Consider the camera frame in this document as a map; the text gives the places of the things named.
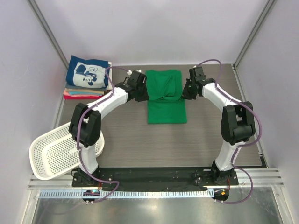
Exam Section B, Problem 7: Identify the aluminium corner post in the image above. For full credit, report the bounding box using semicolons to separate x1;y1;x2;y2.
27;0;69;68
232;0;278;70

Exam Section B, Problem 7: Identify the beige folded t shirt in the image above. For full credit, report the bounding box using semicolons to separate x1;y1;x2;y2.
64;88;106;95

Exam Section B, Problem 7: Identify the right aluminium corner post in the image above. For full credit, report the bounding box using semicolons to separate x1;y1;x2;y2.
232;0;278;70

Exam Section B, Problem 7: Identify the white slotted cable duct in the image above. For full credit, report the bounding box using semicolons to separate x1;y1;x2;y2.
39;189;214;199

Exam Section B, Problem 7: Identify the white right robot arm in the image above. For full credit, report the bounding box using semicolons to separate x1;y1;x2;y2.
182;66;256;185

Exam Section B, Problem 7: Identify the left aluminium corner post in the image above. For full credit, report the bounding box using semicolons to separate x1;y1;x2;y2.
27;0;69;68

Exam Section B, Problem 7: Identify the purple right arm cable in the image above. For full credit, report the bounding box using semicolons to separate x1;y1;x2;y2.
197;58;263;205

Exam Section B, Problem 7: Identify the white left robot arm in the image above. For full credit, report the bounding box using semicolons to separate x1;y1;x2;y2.
69;70;149;187

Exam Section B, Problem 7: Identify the white perforated plastic basket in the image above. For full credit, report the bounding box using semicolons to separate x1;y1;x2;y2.
28;121;105;182

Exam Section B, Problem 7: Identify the navy printed folded t shirt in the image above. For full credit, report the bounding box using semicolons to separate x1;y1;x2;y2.
66;55;110;89

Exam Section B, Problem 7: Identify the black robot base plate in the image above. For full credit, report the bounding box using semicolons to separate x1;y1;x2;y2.
71;167;239;192

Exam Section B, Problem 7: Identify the salmon pink folded t shirt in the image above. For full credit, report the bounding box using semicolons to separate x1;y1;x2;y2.
64;88;105;96

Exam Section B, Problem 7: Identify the grey teal folded t shirt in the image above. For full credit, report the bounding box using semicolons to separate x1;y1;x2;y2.
65;83;107;91

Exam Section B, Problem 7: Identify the green t shirt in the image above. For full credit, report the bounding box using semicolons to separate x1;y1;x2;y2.
146;70;187;124

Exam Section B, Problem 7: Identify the turquoise folded t shirt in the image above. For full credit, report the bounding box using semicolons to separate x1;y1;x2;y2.
68;91;91;96

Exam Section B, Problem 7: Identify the red folded t shirt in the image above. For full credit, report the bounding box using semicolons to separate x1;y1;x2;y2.
64;95;102;100

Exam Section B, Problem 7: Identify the white folded t shirt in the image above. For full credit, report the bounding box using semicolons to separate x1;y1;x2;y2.
104;69;113;91

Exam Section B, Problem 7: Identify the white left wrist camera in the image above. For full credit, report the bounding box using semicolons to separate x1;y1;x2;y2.
127;70;142;76

